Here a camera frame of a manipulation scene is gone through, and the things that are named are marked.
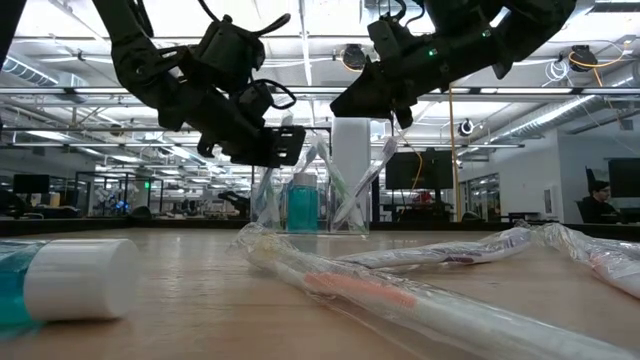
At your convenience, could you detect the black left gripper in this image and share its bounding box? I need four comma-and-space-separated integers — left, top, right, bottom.
158, 89, 307, 169

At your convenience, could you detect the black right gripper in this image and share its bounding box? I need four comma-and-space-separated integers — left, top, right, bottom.
329, 27, 501, 130

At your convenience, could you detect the purple toothbrush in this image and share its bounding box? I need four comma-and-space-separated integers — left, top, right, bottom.
333, 135, 400, 224
335, 227, 534, 270

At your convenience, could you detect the blue mouthwash bottle white cap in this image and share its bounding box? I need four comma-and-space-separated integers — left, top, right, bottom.
285, 172, 321, 234
0, 238, 143, 334

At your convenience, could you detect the orange toothbrush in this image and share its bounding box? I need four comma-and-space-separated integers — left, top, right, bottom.
564, 239, 640, 301
227, 222, 640, 360

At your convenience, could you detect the white building column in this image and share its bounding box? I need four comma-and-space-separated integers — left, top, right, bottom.
332, 117, 372, 224

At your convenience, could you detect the black television monitor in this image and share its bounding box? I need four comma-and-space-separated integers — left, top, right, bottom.
384, 151, 454, 191

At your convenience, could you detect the clear acrylic toothbrush holder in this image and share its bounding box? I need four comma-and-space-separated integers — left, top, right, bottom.
251, 164, 372, 236

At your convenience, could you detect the long strip light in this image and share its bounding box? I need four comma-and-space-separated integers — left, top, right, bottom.
0, 85, 640, 97

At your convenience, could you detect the small black computer monitor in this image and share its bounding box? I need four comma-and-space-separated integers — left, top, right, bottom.
12, 174, 51, 195

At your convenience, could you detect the person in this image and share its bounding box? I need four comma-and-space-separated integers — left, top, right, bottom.
579, 180, 626, 225

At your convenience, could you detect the large black computer monitor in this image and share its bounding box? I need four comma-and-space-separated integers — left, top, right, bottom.
607, 158, 640, 199

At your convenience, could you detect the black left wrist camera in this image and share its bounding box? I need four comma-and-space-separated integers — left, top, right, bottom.
234, 79, 275, 124

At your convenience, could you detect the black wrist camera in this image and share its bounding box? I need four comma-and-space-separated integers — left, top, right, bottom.
234, 79, 275, 124
367, 13, 404, 64

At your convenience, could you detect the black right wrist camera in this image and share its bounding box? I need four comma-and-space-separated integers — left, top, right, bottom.
367, 13, 404, 64

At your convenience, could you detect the yellow hanging cable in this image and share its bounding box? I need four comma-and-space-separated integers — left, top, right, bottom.
446, 84, 460, 224

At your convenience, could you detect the black framed glass enclosure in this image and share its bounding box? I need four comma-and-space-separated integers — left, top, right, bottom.
74, 172, 164, 219

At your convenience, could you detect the black reel with yellow cable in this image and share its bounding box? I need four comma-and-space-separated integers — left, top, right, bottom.
569, 44, 600, 74

